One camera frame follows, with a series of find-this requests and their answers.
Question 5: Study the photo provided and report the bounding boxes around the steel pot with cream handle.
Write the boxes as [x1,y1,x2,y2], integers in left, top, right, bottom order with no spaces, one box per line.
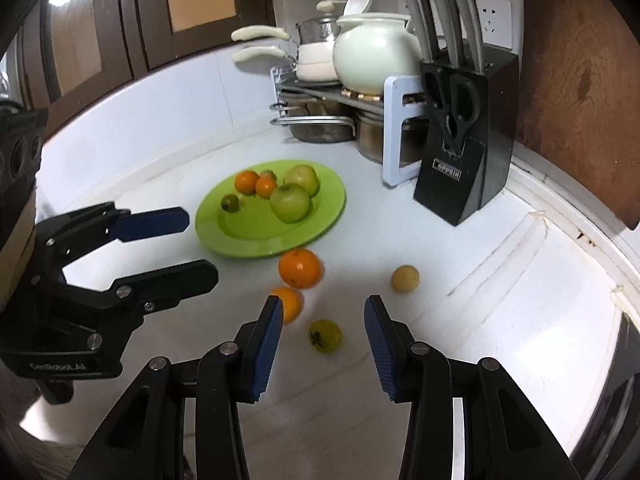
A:
[231,0,347,47]

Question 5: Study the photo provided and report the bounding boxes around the green plate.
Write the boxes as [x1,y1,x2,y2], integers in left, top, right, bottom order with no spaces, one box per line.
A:
[195,160,347,259]

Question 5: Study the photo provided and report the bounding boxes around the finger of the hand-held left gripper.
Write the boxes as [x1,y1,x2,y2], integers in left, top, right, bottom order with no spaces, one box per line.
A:
[35,202,191,267]
[57,259,220,322]

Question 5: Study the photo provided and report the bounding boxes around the gas stove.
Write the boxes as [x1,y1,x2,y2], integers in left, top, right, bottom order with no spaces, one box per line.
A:
[572,312,640,480]

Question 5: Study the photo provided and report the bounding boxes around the green apple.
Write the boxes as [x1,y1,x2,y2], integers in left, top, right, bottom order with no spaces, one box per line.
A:
[283,164,320,197]
[270,183,311,223]

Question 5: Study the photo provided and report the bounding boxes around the white ceramic pot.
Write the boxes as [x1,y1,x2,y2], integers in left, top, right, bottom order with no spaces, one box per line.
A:
[332,12,424,91]

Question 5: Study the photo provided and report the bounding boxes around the black kitchen scissors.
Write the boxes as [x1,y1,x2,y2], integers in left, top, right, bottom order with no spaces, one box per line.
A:
[422,66,479,155]

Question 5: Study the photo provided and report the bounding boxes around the white wall outlet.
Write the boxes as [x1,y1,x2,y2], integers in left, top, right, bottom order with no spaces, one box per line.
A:
[397,0,514,52]

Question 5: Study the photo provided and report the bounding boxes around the steel handled knife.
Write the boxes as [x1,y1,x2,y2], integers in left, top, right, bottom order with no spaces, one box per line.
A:
[417,0,464,68]
[442,0,485,74]
[387,0,442,62]

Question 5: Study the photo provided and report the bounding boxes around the black knife block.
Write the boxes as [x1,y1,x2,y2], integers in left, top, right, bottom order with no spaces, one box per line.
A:
[413,52,520,226]

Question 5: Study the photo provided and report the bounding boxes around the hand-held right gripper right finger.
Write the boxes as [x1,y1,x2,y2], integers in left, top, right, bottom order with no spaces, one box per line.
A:
[363,295,583,480]

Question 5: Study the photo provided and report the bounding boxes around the wooden cutting board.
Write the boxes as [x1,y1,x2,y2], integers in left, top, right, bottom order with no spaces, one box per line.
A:
[515,0,640,232]

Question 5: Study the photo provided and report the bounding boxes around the dark wooden cabinet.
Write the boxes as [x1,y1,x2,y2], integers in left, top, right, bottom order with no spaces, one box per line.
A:
[0,0,277,137]

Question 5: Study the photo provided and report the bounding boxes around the grey pot rack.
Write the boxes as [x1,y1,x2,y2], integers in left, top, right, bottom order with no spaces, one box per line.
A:
[270,65,431,189]

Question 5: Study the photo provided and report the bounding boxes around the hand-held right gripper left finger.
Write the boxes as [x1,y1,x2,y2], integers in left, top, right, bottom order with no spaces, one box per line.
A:
[67,295,285,480]

